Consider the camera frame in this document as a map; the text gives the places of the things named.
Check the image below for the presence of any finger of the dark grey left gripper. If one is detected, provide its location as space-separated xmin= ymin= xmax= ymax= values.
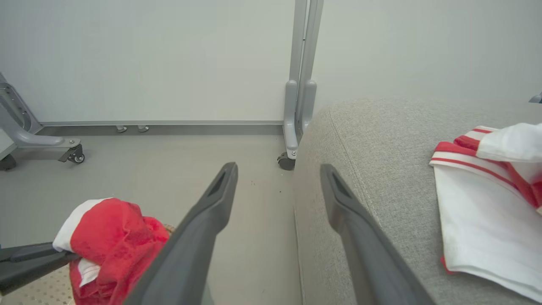
xmin=0 ymin=259 xmax=72 ymax=297
xmin=0 ymin=242 xmax=81 ymax=272

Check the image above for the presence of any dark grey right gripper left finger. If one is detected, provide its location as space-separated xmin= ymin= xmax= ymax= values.
xmin=123 ymin=162 xmax=239 ymax=305

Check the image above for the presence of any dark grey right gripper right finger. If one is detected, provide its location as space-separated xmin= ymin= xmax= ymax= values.
xmin=320 ymin=164 xmax=437 ymax=305

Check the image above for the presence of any red and white cloth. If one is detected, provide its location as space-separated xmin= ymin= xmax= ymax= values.
xmin=53 ymin=197 xmax=171 ymax=305

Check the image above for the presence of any light grey fabric sofa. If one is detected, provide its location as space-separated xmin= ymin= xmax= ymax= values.
xmin=292 ymin=97 xmax=542 ymax=305

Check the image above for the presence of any pink rug with beige border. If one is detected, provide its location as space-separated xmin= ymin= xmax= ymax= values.
xmin=0 ymin=224 xmax=175 ymax=305

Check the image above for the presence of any white garment with red stripes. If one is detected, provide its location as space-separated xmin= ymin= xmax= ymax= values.
xmin=429 ymin=122 xmax=542 ymax=304

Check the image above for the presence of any grey partition post curved foot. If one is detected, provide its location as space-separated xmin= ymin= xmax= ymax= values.
xmin=0 ymin=72 xmax=82 ymax=162

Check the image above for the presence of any grey partition bottom rail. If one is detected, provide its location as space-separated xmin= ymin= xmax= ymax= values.
xmin=39 ymin=120 xmax=284 ymax=136

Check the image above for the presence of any grey partition post with foot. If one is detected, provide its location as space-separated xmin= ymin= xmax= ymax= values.
xmin=283 ymin=0 xmax=308 ymax=160
xmin=296 ymin=0 xmax=325 ymax=142

